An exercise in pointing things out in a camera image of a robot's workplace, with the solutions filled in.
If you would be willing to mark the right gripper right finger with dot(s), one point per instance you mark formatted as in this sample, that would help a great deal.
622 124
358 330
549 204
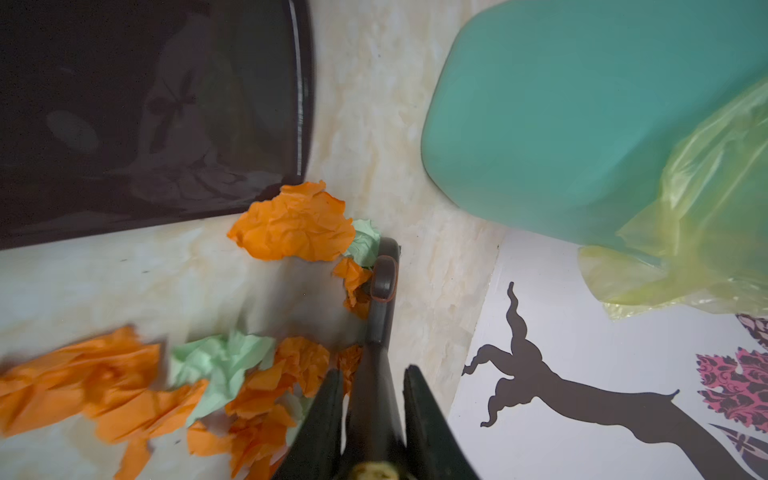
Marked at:
432 450

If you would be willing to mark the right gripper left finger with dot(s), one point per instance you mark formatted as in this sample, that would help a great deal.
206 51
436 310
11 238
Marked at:
316 451

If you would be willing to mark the dark brown hand broom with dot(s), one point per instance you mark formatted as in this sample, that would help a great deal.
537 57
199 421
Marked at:
374 434

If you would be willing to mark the dark brown dustpan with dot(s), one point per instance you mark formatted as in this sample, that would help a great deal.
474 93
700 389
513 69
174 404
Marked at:
119 115

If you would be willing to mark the orange green scrap centre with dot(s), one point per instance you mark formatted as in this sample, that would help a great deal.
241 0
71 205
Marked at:
258 395

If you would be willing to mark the orange paper scrap back left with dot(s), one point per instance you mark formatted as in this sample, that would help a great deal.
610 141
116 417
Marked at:
108 379

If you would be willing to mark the orange green scrap near bin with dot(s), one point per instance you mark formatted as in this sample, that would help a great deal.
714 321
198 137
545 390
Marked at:
308 223

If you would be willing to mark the yellow-green bin liner bag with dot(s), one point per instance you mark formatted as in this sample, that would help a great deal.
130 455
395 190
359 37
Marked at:
703 241

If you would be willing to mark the green trash bin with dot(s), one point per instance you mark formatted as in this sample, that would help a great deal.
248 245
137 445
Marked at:
558 117

